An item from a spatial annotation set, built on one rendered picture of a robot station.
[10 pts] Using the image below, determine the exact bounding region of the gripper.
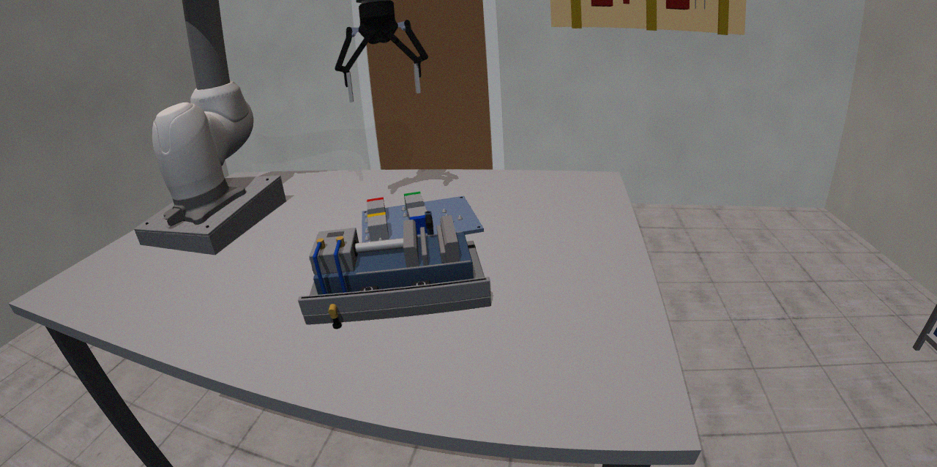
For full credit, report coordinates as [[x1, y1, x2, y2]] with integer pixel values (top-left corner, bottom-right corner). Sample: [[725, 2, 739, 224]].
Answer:
[[335, 1, 428, 102]]

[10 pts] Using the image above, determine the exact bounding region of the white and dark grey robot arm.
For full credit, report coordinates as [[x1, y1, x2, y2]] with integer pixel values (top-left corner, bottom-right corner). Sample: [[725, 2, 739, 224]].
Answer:
[[152, 0, 253, 227]]

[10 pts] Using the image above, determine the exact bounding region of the grey metal blank with green end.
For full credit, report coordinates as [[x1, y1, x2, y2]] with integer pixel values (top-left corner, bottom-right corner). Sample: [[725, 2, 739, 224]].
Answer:
[[404, 192, 424, 215]]

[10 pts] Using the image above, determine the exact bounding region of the grey flat bar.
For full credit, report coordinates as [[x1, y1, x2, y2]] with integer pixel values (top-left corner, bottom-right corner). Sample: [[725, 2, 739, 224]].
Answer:
[[420, 227, 428, 266], [436, 225, 447, 264]]

